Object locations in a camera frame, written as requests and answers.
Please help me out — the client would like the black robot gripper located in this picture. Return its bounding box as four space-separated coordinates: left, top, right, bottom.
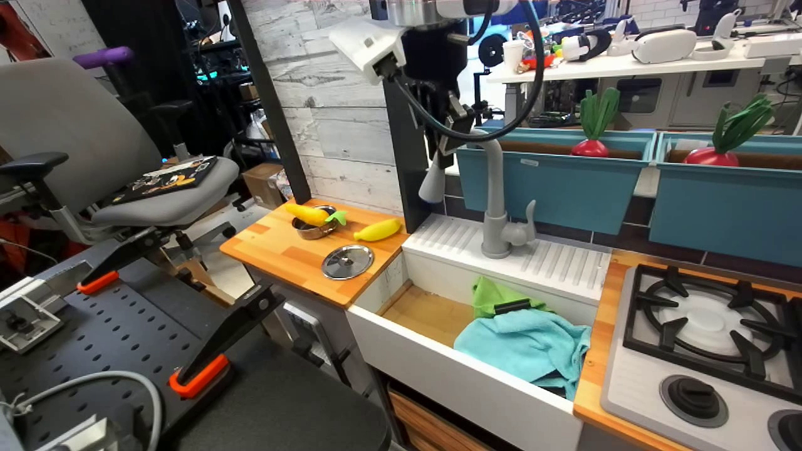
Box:
401 23 477 135

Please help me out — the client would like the grey toy tap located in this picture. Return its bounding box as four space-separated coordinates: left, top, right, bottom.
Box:
416 135 538 260

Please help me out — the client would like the yellow toy banana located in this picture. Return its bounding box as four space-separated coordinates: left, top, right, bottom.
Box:
350 219 404 245

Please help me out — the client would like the red toy radish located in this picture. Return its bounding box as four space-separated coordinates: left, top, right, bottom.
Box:
570 86 625 161
684 96 776 169

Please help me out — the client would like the yellow toy corn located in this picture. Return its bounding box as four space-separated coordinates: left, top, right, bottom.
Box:
286 200 350 234

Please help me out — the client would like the wooden toy kitchen counter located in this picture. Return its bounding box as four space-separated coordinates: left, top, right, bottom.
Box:
218 196 411 312

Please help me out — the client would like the white toy sink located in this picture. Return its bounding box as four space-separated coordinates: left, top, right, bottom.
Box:
345 211 614 451

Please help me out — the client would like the grey toy stove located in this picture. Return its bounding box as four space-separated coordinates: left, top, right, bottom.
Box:
600 260 802 451

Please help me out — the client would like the white cup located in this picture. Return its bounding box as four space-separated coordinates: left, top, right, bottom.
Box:
502 37 530 77

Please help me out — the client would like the grey wood plank panel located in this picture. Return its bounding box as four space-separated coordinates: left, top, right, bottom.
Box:
229 0 406 219

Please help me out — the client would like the teal planter box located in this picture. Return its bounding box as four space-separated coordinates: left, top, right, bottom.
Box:
454 122 662 239
650 130 802 272

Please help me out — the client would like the green cloth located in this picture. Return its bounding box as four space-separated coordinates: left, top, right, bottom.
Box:
468 275 548 320

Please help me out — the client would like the cardboard box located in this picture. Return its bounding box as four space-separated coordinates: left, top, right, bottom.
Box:
240 161 291 208

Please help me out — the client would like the teal cloth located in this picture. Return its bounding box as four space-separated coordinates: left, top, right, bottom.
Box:
451 309 595 402

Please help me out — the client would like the wooden stove counter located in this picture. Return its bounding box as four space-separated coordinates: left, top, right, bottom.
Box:
575 248 802 451

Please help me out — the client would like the black tray with items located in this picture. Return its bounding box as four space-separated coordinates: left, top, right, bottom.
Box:
111 155 220 208

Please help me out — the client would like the grey padded office chair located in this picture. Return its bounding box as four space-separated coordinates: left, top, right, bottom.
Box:
0 57 245 254

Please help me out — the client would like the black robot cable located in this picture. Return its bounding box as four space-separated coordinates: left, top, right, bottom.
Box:
383 0 548 146

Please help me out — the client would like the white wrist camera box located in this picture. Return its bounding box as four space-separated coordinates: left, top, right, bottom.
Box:
327 20 408 84

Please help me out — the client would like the purple handle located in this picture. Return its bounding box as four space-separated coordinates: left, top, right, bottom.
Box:
72 46 136 72

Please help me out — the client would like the grey cable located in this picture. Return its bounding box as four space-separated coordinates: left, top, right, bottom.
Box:
0 368 165 451

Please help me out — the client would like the metal bracket plate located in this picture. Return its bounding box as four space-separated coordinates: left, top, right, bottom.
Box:
0 294 65 357

